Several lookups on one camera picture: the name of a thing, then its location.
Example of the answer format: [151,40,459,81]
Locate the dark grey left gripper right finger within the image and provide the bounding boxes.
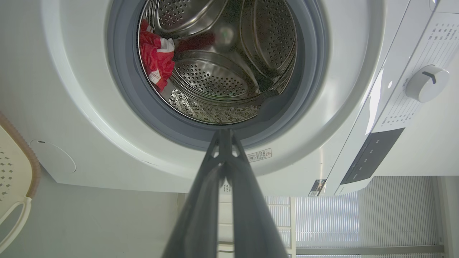
[225,129,288,258]

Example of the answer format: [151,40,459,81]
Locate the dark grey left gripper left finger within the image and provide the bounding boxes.
[162,129,227,258]

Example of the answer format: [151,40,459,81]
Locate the black washer display panel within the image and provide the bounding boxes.
[340,128,406,185]

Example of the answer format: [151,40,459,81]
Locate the stainless steel washing machine drum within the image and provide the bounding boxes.
[137,0,298,125]

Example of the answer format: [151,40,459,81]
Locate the red and white cloth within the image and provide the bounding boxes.
[139,19,176,92]

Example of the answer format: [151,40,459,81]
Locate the cream plastic laundry basket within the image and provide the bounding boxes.
[0,112,41,253]

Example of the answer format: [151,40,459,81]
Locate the white program dial knob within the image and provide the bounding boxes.
[406,64,450,103]

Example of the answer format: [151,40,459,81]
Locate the white window blinds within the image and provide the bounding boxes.
[265,176,445,258]

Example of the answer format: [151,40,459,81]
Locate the grey rubber door gasket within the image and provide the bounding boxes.
[106,0,329,151]

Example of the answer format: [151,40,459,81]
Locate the white front-load washing machine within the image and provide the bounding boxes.
[0,0,459,197]

